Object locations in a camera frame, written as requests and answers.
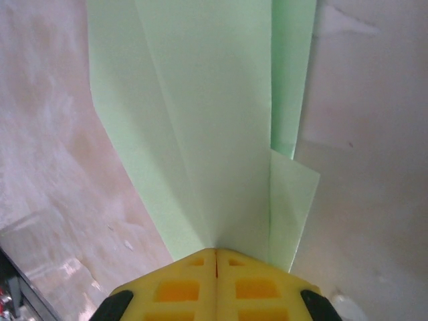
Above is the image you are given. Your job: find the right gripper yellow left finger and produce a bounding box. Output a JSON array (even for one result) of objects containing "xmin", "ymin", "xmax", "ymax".
[{"xmin": 94, "ymin": 247, "xmax": 218, "ymax": 321}]

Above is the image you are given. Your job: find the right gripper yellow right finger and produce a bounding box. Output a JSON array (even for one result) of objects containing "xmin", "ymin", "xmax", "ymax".
[{"xmin": 215, "ymin": 247, "xmax": 340, "ymax": 321}]

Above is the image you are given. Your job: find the wide aluminium profile rail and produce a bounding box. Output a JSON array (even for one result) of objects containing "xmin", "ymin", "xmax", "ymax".
[{"xmin": 0, "ymin": 227, "xmax": 65, "ymax": 321}]

